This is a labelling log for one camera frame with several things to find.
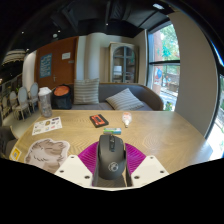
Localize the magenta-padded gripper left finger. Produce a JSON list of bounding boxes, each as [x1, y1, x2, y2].
[[54, 141, 101, 187]]

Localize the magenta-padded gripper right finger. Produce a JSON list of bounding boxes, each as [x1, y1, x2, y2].
[[125, 142, 170, 188]]

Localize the black computer mouse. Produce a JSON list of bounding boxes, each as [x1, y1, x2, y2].
[[96, 133, 128, 181]]

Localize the white sticker sheet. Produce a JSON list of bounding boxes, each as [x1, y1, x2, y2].
[[31, 116, 64, 136]]

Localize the small green blue pack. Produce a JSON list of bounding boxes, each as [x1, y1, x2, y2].
[[102, 127, 123, 136]]

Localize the black orange flat box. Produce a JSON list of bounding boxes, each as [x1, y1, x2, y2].
[[88, 113, 110, 129]]

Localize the small yellow card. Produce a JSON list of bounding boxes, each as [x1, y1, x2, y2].
[[9, 146, 23, 162]]

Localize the grey sofa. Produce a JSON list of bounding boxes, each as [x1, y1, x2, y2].
[[66, 82, 165, 112]]

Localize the clear plastic lidded jar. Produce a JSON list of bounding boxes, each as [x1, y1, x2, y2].
[[37, 86, 54, 119]]

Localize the oblong striped cushion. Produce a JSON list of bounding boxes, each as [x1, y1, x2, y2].
[[105, 87, 145, 111]]

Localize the square striped cushion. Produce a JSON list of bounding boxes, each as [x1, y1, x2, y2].
[[72, 77, 101, 106]]

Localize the group of white chairs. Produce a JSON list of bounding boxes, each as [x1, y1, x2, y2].
[[1, 81, 40, 122]]

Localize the black-framed window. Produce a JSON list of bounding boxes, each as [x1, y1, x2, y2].
[[146, 21, 182, 112]]

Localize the arched glass-door cabinet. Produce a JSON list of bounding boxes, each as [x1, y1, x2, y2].
[[108, 41, 140, 85]]

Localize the ribbed pendant lamp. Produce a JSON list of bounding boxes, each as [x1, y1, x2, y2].
[[1, 48, 27, 67]]

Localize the blue wall poster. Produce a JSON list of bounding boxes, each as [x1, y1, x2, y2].
[[39, 52, 54, 80]]

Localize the white wall sign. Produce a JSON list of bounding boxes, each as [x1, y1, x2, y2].
[[61, 51, 72, 61]]

